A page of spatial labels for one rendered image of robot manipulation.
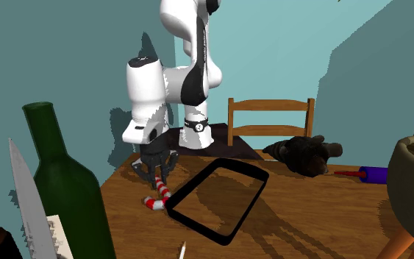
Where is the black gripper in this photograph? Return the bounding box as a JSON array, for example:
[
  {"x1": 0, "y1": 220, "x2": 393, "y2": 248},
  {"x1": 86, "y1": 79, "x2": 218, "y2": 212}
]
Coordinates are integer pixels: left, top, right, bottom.
[{"x1": 131, "y1": 135, "x2": 180, "y2": 190}]

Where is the red white candy cane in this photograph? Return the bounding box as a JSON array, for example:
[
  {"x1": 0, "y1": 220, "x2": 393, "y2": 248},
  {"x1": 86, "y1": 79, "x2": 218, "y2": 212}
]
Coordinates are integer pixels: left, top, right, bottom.
[{"x1": 143, "y1": 174, "x2": 173, "y2": 211}]

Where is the dark robot stand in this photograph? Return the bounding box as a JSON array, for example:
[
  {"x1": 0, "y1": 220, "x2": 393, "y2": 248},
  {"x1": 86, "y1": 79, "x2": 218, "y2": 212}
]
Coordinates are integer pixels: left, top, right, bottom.
[{"x1": 166, "y1": 123, "x2": 265, "y2": 162}]

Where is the dark green wine bottle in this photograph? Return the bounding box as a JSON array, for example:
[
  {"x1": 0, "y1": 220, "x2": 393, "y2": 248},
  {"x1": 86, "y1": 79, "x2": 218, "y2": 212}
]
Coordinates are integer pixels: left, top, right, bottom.
[{"x1": 21, "y1": 101, "x2": 118, "y2": 259}]

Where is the wooden chair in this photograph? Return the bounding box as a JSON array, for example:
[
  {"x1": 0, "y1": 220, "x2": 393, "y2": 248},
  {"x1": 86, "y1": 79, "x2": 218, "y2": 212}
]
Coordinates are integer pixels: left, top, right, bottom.
[{"x1": 227, "y1": 96, "x2": 316, "y2": 148}]

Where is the silver knife blade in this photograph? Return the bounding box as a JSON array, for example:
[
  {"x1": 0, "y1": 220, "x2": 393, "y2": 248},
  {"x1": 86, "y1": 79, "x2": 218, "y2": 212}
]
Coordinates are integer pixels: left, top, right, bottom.
[{"x1": 8, "y1": 137, "x2": 58, "y2": 259}]

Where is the dark brown teddy bear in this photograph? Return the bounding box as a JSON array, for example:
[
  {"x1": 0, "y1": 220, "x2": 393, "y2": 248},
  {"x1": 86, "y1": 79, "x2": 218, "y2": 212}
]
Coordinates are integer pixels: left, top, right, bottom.
[{"x1": 262, "y1": 135, "x2": 344, "y2": 179}]

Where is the wooden table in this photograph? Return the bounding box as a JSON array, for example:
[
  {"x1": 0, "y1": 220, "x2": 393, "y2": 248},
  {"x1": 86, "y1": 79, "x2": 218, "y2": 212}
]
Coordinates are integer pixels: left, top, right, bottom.
[{"x1": 99, "y1": 149, "x2": 414, "y2": 259}]

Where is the olive pot on wooden legs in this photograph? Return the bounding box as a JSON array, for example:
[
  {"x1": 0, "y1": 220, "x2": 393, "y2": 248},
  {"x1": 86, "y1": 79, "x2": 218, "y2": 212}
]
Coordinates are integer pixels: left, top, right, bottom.
[{"x1": 375, "y1": 135, "x2": 414, "y2": 259}]

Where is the black rectangular frame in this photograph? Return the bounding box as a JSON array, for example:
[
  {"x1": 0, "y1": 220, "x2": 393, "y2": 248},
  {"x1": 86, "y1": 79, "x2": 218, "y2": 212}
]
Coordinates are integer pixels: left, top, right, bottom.
[{"x1": 164, "y1": 157, "x2": 271, "y2": 247}]

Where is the purple rolling pin red handle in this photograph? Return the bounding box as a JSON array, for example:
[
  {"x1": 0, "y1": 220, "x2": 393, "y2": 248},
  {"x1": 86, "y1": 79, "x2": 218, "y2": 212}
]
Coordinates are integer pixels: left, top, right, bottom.
[{"x1": 333, "y1": 165, "x2": 389, "y2": 185}]

